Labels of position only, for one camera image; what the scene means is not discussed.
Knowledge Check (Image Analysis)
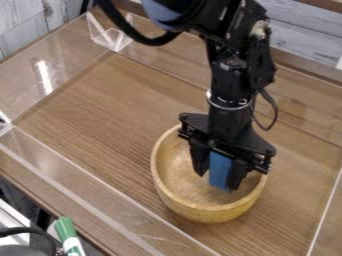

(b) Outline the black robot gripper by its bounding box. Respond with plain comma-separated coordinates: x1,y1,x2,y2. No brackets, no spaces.
179,91,278,191

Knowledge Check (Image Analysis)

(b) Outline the blue rectangular block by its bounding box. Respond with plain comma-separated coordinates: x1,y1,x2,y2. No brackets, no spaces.
209,151,233,191

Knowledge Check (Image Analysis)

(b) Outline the brown wooden bowl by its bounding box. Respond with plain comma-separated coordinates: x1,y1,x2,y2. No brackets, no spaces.
150,125,267,224

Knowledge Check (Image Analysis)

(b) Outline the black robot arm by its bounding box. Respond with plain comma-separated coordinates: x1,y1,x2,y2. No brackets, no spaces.
96,0,277,191

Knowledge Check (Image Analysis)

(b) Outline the green white marker pen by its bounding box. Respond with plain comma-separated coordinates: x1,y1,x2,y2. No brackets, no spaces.
54,216,86,256

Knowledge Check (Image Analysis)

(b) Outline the clear acrylic tray wall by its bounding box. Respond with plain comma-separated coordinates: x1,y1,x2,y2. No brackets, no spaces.
0,123,219,256

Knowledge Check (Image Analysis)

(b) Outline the clear acrylic corner bracket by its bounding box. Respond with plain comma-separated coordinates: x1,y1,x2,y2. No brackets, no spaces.
86,12,132,52

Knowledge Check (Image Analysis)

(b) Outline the black cable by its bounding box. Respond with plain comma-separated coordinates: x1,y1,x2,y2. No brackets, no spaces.
0,226,58,256

